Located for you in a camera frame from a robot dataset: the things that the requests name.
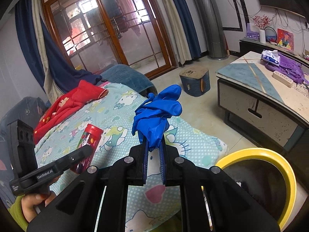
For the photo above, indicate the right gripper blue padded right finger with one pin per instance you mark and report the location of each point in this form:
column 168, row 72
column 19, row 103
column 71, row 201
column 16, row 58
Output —
column 161, row 149

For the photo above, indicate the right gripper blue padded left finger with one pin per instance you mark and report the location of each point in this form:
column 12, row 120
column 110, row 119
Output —
column 145, row 159

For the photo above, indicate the blue rubber glove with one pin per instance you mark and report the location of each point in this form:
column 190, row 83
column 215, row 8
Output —
column 151, row 117

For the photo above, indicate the red cylindrical snack can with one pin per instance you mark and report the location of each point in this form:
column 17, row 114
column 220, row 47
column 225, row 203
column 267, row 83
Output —
column 91, row 136

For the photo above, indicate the green sleeve forearm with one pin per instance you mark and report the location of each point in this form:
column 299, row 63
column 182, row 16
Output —
column 17, row 213

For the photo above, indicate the yellow rimmed black trash bin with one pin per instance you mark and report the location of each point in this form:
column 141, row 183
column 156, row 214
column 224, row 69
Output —
column 253, row 189

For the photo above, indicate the person's left hand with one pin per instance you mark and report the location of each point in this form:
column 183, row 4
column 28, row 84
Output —
column 30, row 201

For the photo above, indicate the Hello Kitty bed sheet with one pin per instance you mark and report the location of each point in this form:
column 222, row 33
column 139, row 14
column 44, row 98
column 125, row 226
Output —
column 148, row 206

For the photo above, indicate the red blanket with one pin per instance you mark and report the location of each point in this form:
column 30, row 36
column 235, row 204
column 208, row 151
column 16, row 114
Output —
column 67, row 105

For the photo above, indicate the blue storage stool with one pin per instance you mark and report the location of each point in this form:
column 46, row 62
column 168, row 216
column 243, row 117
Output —
column 195, row 80

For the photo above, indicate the blue beige right curtain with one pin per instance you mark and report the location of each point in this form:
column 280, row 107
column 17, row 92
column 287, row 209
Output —
column 181, row 30

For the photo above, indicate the coffee table with drawers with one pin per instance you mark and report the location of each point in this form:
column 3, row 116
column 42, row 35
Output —
column 260, row 107

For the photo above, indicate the silver tower air conditioner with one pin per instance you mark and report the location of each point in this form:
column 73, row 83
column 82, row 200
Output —
column 213, row 29

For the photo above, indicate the wooden glass sliding door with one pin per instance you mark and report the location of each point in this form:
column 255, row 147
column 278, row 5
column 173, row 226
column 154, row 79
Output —
column 93, row 34

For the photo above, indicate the black tv cabinet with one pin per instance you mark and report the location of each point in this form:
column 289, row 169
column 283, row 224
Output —
column 246, row 45

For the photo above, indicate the white power strip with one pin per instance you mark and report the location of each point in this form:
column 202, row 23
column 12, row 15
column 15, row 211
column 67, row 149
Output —
column 282, row 78

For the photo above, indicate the white blue tissue pack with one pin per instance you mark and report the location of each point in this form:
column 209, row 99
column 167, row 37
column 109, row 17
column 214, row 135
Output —
column 272, row 57

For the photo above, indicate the purple bag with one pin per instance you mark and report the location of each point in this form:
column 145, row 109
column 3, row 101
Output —
column 290, row 68

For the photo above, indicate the white vase with red flowers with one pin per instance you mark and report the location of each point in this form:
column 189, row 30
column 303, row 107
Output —
column 261, row 22

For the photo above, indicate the colourful framed picture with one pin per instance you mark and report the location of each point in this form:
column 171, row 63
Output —
column 285, row 39

